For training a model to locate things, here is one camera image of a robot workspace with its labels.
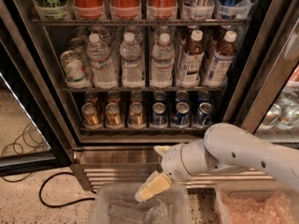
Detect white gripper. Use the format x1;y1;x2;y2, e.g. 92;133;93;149
135;139;215;203

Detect orange can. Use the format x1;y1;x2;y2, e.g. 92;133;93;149
84;91;98;106
81;103;102;130
107;91;121;105
129;103;145;128
105;103;123;128
130;91;143;104

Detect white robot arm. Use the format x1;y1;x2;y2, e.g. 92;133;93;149
135;123;299;202

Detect steel fridge base grille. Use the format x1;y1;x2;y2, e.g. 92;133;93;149
70;147;272;190

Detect blue can front left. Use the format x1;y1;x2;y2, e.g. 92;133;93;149
150;103;167;127

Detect blue can front middle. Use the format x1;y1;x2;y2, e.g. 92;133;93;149
171;102;190;127

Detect blue can back left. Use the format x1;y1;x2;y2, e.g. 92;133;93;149
153;91;166;104

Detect blue can back middle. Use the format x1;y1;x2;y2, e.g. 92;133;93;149
175;91;189;104

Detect blue can front right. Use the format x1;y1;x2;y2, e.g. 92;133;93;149
192;103;213;127

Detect blue can back right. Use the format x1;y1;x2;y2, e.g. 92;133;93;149
196;90;211;105

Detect green white can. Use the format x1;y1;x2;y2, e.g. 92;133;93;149
60;50;91;89

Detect open glass fridge door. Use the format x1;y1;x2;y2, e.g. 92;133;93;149
0;38;71;177

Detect red cola can right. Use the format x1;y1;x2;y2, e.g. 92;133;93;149
147;0;178;20

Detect red cola can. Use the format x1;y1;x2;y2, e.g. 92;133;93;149
147;0;178;20
110;0;140;20
73;0;104;20

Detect red cola can middle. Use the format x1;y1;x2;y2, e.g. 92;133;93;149
110;0;140;20

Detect blue silver can left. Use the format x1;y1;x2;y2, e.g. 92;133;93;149
182;0;215;21

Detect blue silver can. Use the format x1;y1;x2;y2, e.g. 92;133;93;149
182;0;215;21
216;0;249;20

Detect blue silver can right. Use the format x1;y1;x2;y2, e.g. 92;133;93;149
216;0;249;20

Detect red cola can left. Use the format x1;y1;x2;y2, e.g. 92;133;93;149
73;0;104;20

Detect clear plastic bin left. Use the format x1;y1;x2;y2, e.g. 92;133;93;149
91;183;192;224

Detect clear plastic bin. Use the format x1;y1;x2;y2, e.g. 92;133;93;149
214;180;299;224
91;183;192;224

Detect clear plastic bin right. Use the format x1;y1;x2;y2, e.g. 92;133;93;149
214;180;299;224

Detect tea bottle front left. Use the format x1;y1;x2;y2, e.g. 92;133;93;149
177;30;205;88

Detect tea bottle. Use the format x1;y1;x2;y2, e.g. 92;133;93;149
203;30;237;88
177;30;205;88

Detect water bottle front left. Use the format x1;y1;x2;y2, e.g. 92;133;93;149
87;34;118;89

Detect water bottle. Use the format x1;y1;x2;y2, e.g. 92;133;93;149
120;32;145;89
150;33;175;89
87;34;118;89

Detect water bottle front right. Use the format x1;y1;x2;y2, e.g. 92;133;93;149
150;33;175;89

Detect tea bottle front right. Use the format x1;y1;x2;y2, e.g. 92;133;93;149
203;30;237;88

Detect water bottle front middle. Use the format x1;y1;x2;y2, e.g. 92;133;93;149
120;32;145;89

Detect black power cable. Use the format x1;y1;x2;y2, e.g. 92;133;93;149
38;171;97;209

